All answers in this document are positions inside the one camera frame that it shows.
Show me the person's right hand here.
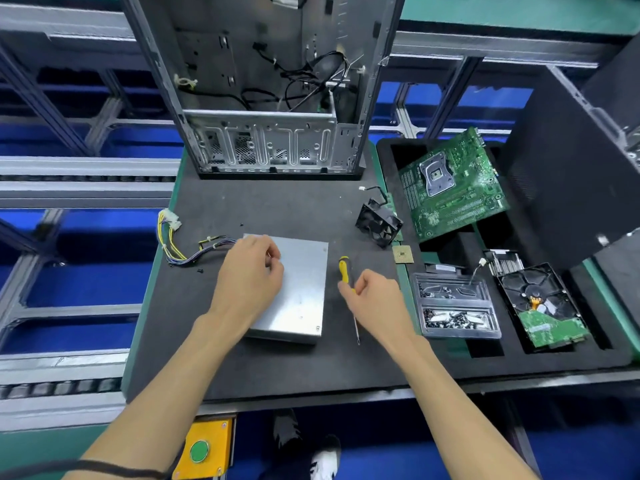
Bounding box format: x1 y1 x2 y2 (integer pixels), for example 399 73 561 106
337 267 426 356

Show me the person's left hand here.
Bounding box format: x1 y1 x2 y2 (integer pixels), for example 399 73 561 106
205 233 285 341

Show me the yellow handled screwdriver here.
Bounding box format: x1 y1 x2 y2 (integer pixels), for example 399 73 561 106
336 255 362 348

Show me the grey power supply cover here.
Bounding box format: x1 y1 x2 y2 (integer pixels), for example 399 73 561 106
242 233 331 345

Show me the person's left forearm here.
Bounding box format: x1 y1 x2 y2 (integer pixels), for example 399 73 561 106
62 319 251 480

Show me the person's right forearm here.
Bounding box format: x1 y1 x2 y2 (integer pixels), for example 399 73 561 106
395 335 541 480

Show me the person's left shoe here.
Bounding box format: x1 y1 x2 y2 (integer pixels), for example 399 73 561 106
272 409 301 454

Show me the person's shoe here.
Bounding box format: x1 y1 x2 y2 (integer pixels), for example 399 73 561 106
308 435 343 480
272 409 301 454

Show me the person's right shoe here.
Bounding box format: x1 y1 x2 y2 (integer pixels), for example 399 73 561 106
308 435 343 480

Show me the black foam work mat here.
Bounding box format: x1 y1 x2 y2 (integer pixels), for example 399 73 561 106
122 149 426 401

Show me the clear plastic screw tray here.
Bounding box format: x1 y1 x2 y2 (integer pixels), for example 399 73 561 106
408 265 504 342

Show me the black cooling fan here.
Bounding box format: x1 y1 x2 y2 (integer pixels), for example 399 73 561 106
355 185 405 249

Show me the silver heatsink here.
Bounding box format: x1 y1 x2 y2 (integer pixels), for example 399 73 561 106
483 249 527 279

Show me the green motherboard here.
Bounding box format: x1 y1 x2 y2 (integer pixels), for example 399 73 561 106
397 127 510 244

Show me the silver computer tower chassis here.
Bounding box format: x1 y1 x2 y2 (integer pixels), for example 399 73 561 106
118 0 408 181

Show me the black hard disk drive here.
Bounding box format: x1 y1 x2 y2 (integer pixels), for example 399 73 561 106
497 261 591 351

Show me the yellow button box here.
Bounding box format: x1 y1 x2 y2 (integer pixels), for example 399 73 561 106
170 417 237 480

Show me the black foam parts tray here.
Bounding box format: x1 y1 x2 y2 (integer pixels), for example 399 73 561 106
375 65 640 381

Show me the black computer side panel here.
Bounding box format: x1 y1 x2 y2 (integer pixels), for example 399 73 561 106
495 63 640 276

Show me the aluminium conveyor frame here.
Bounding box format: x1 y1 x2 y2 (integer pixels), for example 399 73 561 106
0 0 640 431

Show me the thin black cable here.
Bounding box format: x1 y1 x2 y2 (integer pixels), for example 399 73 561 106
0 439 191 480

